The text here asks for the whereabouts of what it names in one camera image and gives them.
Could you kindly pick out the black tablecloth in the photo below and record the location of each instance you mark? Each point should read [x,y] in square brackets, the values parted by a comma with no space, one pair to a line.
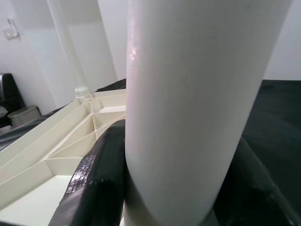
[277,117]

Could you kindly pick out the white plastic table top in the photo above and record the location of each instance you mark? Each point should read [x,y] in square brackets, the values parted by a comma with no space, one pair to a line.
[47,146]

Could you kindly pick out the grey round waste bin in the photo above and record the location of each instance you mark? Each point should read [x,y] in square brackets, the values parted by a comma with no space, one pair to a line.
[24,115]

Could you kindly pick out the black leather chair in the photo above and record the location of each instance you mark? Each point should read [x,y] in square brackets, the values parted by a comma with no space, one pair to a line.
[9,89]

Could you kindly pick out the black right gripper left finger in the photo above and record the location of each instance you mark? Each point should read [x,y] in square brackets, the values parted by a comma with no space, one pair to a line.
[98,188]

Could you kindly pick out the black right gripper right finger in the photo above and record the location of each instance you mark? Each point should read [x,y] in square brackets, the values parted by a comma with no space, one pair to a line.
[254,200]

